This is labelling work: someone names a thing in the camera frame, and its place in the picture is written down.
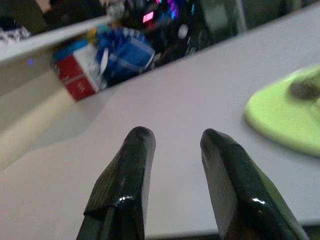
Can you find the blue bag with white stripes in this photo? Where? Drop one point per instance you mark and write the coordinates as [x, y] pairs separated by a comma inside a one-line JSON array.
[[130, 57]]

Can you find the bronze metal spoon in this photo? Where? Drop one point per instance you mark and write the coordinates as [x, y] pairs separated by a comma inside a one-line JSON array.
[[303, 87]]

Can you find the light green round plate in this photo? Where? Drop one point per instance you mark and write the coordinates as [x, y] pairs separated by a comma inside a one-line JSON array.
[[280, 117]]

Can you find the black computer case with lights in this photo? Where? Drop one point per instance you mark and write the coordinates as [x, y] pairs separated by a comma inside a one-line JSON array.
[[175, 30]]

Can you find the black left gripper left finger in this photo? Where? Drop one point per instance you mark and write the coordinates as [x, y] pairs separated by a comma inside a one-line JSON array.
[[120, 187]]

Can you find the red and white carton box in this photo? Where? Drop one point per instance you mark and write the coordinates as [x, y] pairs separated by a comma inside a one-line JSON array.
[[75, 77]]

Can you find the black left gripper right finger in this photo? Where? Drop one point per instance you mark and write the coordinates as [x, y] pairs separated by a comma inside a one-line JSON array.
[[245, 190]]

